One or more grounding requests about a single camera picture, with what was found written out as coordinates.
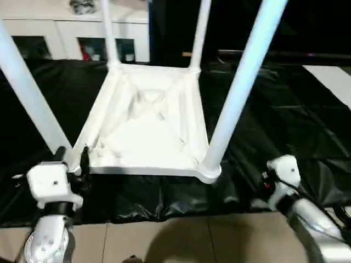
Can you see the white plastic table top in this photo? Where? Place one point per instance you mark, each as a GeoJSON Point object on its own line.
{"type": "Point", "coordinates": [148, 115]}

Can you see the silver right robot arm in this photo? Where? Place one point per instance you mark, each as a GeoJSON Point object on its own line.
{"type": "Point", "coordinates": [315, 230]}

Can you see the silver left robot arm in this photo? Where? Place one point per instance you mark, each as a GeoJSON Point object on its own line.
{"type": "Point", "coordinates": [50, 235]}

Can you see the black plastic mat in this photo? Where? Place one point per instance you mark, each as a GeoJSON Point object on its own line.
{"type": "Point", "coordinates": [285, 131]}

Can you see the dark robot torso part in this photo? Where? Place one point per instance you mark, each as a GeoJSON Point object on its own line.
{"type": "Point", "coordinates": [131, 259]}

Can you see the white flat board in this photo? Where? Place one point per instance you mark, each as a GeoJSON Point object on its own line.
{"type": "Point", "coordinates": [334, 82]}

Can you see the white glass-door cabinet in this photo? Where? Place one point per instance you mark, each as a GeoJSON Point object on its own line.
{"type": "Point", "coordinates": [55, 27]}

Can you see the small tan box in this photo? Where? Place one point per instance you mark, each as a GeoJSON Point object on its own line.
{"type": "Point", "coordinates": [187, 53]}

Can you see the small grey cabinet ornament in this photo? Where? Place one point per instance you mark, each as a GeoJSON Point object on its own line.
{"type": "Point", "coordinates": [83, 6]}

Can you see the black flat screen television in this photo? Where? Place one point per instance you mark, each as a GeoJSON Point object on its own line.
{"type": "Point", "coordinates": [307, 24]}

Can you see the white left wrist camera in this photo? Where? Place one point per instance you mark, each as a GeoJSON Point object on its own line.
{"type": "Point", "coordinates": [52, 183]}

